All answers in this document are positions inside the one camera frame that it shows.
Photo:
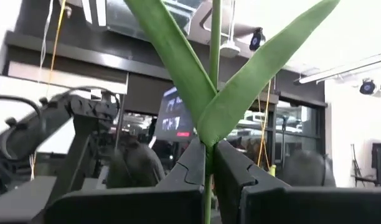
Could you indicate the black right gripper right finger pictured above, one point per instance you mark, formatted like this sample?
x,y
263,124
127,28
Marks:
x,y
302,205

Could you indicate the yellow green bottle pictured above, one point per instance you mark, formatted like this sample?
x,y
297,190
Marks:
x,y
273,170

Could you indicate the long ceiling light strip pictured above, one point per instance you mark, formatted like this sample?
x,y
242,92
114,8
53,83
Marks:
x,y
343,67

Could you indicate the monitor with red bar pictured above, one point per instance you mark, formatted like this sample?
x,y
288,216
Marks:
x,y
173,115

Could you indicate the white dome ceiling fixture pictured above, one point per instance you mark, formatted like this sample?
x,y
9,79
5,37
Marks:
x,y
230,49

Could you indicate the person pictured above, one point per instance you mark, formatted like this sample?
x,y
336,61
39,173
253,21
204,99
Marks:
x,y
137,165

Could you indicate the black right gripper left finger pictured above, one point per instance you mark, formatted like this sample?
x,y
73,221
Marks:
x,y
131,205

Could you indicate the blue ceiling camera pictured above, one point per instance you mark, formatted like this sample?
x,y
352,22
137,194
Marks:
x,y
368,87
256,39

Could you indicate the green artificial flower stem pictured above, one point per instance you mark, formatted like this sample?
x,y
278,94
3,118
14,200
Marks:
x,y
184,62

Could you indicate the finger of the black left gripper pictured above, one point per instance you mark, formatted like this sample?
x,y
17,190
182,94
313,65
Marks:
x,y
75,155

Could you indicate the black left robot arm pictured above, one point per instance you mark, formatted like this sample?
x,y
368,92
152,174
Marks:
x,y
25,137

